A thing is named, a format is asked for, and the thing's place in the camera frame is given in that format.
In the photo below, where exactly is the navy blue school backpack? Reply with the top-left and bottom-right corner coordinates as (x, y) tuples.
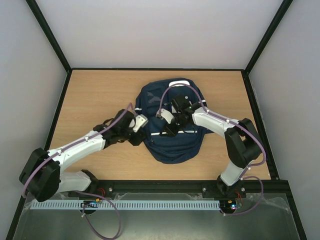
(134, 77), (212, 164)

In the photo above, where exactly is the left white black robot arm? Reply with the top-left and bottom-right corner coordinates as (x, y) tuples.
(19, 109), (148, 202)

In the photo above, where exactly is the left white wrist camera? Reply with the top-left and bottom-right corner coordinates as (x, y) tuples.
(132, 114), (149, 133)

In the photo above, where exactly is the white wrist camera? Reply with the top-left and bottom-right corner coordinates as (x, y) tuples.
(132, 114), (149, 133)
(156, 108), (174, 124)

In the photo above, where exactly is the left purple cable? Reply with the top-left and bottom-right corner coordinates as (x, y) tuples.
(22, 102), (137, 240)

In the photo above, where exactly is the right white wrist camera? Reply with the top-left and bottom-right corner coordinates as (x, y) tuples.
(156, 108), (174, 124)

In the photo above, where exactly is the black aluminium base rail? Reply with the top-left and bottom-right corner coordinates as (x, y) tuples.
(24, 178), (291, 198)

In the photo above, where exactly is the black enclosure frame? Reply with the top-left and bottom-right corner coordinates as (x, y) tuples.
(6, 0), (307, 240)

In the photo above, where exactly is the light blue slotted cable duct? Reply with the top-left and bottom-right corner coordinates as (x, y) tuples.
(30, 200), (220, 211)

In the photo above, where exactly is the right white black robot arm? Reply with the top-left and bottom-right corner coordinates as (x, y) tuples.
(156, 95), (266, 196)

